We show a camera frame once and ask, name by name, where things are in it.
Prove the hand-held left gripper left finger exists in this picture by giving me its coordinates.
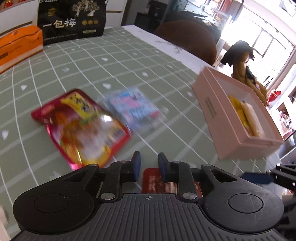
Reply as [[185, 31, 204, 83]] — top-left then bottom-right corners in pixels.
[[60, 151, 142, 202]]

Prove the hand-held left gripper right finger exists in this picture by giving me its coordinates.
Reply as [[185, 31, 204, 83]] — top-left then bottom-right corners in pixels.
[[158, 152, 241, 201]]

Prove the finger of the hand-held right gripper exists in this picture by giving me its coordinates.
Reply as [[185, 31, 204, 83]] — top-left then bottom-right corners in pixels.
[[275, 163, 296, 174], [242, 170, 296, 189]]

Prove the small red snack packet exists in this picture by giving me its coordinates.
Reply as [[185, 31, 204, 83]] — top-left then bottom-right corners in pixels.
[[141, 168, 204, 198]]

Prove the orange bread packet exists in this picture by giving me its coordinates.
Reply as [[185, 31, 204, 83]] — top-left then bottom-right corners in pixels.
[[240, 101, 266, 138]]

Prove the pink cardboard box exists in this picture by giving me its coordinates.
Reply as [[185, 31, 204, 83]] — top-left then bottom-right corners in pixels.
[[192, 66, 284, 161]]

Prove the yellow snack packet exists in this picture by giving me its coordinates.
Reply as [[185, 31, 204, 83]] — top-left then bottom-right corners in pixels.
[[228, 95, 249, 130]]

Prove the blue and pink snack packet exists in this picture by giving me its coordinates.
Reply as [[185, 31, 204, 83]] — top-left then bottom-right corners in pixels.
[[99, 87, 162, 132]]

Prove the red packet with yellow label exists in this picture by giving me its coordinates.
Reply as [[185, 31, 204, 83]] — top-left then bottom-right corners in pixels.
[[31, 89, 132, 168]]

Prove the red ornament stand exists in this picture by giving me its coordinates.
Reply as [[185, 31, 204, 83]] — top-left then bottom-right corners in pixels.
[[267, 90, 281, 103]]

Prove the green checked tablecloth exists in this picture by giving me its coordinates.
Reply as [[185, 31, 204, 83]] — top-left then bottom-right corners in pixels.
[[0, 25, 232, 234]]

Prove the doll figure with black hat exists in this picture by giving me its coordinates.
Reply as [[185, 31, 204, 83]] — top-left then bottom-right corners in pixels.
[[231, 49, 269, 107]]

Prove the white printed table cover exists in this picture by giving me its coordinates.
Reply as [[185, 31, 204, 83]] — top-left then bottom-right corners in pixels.
[[122, 24, 208, 75]]

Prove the brown chair back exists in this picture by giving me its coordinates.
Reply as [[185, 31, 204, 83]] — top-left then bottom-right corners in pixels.
[[154, 20, 217, 66]]

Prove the large black snack bag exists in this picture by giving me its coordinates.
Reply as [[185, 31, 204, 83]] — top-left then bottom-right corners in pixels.
[[37, 0, 107, 46]]

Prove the orange cardboard box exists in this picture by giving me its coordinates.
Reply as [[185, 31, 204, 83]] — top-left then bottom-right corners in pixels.
[[0, 25, 44, 74]]

